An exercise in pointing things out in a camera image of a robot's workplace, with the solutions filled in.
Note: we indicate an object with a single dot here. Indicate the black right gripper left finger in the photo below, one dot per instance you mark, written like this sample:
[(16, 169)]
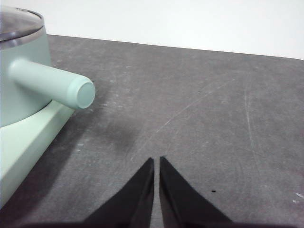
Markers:
[(133, 199)]

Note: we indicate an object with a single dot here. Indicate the glass lid with green knob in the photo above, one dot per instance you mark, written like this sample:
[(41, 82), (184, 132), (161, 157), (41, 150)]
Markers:
[(16, 23)]

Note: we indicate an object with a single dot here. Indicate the mint green cooker base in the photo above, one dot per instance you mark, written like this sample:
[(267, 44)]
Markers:
[(28, 140)]

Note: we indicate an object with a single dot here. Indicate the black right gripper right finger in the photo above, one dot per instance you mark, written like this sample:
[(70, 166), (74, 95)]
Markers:
[(180, 199)]

